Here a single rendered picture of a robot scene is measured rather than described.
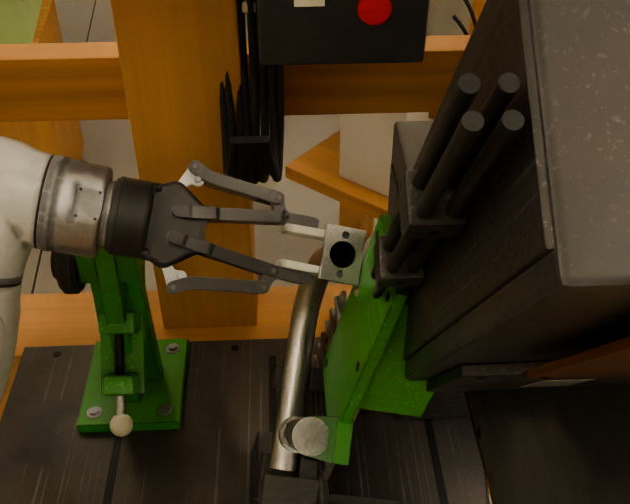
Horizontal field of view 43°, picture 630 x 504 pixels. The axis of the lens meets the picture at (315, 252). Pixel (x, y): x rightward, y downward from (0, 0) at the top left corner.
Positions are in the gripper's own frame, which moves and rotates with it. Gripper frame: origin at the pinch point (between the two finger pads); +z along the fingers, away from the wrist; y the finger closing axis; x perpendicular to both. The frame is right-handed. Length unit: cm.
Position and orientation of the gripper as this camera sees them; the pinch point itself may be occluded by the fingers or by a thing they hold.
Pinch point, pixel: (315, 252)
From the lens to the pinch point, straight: 79.9
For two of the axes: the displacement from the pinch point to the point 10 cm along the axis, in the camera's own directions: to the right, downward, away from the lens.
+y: 1.6, -9.8, 1.1
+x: -2.1, 0.8, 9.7
